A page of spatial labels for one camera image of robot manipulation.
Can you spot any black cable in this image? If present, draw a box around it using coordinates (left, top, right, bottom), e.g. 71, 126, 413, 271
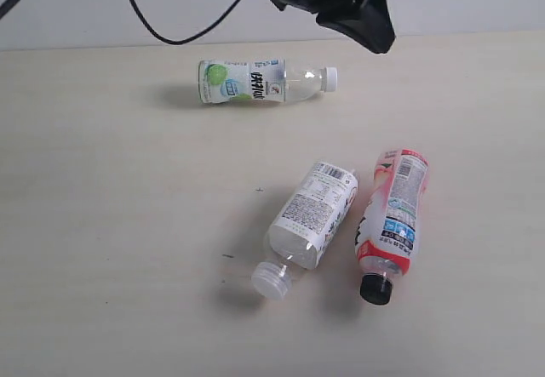
0, 0, 263, 46

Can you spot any pink peach label bottle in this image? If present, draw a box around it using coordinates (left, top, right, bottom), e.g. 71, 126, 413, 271
354, 148, 428, 306

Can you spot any white label wide-cap bottle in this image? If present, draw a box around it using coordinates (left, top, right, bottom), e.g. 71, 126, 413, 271
250, 161, 359, 300

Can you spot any green label clear bottle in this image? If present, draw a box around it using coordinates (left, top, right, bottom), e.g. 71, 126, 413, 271
198, 58, 338, 105

